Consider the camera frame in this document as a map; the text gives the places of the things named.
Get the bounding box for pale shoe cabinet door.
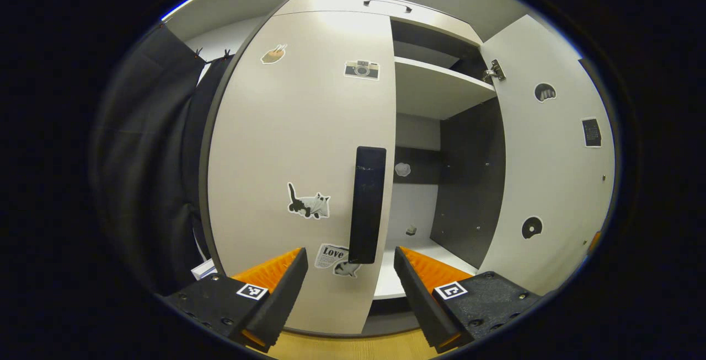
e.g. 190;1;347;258
477;14;617;297
206;9;397;336

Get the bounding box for grey drawer handle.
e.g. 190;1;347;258
362;0;414;14

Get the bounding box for white book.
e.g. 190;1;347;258
191;259;217;282

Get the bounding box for black door handle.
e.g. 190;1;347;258
348;146;388;265

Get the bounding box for short ceiling light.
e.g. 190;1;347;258
159;0;205;22

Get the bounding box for black backdrop cloth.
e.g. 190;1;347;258
91;23;235;294

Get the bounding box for pale double-door shoe cabinet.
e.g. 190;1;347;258
197;0;507;339

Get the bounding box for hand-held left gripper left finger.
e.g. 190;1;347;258
161;247;308;353

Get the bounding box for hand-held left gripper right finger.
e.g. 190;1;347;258
393;246;548;353

